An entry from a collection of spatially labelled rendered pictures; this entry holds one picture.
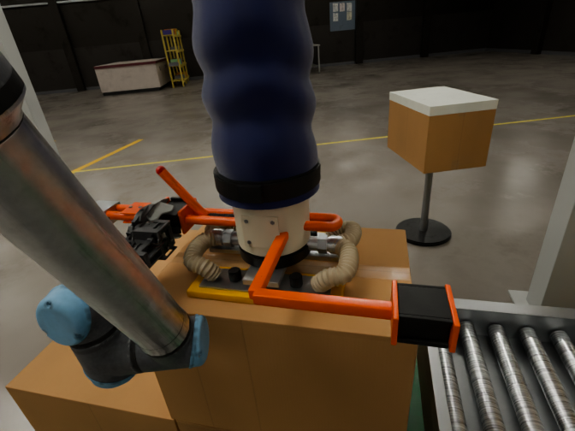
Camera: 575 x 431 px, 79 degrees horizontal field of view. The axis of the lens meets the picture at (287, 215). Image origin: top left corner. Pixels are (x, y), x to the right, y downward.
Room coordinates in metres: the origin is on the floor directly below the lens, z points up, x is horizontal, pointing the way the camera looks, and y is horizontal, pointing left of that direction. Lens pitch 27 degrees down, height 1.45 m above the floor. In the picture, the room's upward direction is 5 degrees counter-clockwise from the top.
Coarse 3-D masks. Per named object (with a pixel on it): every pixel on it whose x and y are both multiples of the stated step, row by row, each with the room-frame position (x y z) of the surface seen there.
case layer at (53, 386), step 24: (48, 360) 0.86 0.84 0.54; (72, 360) 0.85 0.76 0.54; (24, 384) 0.77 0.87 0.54; (48, 384) 0.76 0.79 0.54; (72, 384) 0.75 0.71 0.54; (144, 384) 0.73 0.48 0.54; (24, 408) 0.76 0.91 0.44; (48, 408) 0.73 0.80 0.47; (72, 408) 0.70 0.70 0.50; (96, 408) 0.67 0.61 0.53; (120, 408) 0.66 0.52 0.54; (144, 408) 0.65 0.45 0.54
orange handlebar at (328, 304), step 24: (120, 216) 0.79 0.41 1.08; (192, 216) 0.74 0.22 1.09; (216, 216) 0.73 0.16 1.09; (312, 216) 0.70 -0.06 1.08; (336, 216) 0.68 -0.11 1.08; (264, 264) 0.52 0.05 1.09; (264, 288) 0.46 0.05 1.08; (336, 312) 0.40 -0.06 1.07; (360, 312) 0.39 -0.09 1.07; (384, 312) 0.38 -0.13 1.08
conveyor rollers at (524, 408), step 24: (504, 336) 0.78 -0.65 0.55; (528, 336) 0.77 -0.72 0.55; (552, 336) 0.77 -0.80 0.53; (480, 360) 0.70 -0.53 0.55; (504, 360) 0.70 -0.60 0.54; (456, 384) 0.63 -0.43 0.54; (480, 384) 0.63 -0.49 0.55; (552, 384) 0.61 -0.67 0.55; (456, 408) 0.56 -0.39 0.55; (480, 408) 0.57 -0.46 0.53; (528, 408) 0.55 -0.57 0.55; (552, 408) 0.55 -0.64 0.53
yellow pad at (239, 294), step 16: (224, 272) 0.67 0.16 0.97; (240, 272) 0.64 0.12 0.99; (192, 288) 0.63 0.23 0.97; (208, 288) 0.62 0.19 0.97; (224, 288) 0.61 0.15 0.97; (240, 288) 0.61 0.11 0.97; (272, 288) 0.60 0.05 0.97; (288, 288) 0.59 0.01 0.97; (304, 288) 0.59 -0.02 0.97; (336, 288) 0.58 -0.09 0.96
